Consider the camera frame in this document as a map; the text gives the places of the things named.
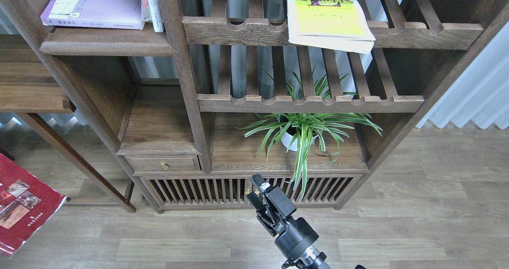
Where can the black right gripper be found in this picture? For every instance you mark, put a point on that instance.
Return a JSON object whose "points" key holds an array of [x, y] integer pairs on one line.
{"points": [[294, 236]]}

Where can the red book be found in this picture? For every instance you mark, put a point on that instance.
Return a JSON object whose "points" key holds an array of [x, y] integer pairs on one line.
{"points": [[26, 203]]}

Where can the white lavender book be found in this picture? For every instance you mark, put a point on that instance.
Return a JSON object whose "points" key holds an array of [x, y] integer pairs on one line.
{"points": [[114, 14]]}

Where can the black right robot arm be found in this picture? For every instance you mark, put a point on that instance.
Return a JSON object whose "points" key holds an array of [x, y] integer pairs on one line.
{"points": [[312, 258]]}

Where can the white plant pot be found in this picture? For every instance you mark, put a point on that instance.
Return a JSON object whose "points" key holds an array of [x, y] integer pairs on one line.
{"points": [[290, 138]]}

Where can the green spider plant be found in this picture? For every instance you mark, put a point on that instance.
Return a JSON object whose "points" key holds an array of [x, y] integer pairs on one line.
{"points": [[307, 127]]}

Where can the brass drawer knob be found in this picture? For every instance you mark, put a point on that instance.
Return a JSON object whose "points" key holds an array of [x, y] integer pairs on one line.
{"points": [[164, 165]]}

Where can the dark wooden bookshelf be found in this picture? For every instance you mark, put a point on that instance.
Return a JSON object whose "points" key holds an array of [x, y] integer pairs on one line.
{"points": [[181, 96]]}

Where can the yellow green book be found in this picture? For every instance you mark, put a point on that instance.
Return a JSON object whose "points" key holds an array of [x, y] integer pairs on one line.
{"points": [[331, 24]]}

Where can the white upright book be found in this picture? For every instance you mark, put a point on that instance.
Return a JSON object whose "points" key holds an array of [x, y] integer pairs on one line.
{"points": [[150, 12]]}

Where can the white curtain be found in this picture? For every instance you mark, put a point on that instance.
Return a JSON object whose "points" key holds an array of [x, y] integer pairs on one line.
{"points": [[481, 93]]}

